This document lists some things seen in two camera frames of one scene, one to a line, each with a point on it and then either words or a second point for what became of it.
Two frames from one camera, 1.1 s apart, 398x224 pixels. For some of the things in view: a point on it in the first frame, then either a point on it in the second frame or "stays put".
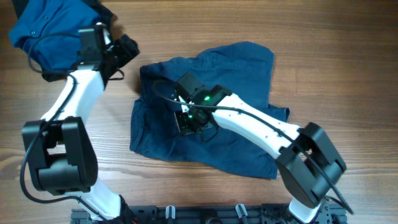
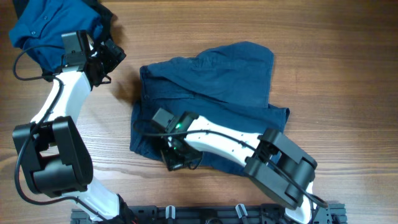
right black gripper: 183,127 → 171,162
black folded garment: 103,12 stays put
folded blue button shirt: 50,30 stays put
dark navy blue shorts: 244,70 stays put
